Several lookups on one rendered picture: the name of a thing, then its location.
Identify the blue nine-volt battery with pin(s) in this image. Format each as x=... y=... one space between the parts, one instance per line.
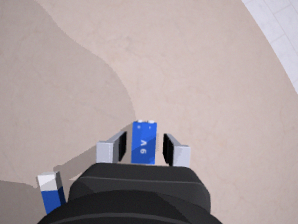
x=143 y=142

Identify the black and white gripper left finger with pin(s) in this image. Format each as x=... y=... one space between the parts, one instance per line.
x=112 y=150

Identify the blue and white eraser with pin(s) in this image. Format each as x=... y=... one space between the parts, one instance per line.
x=51 y=190

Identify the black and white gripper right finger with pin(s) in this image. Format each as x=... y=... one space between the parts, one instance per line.
x=174 y=153

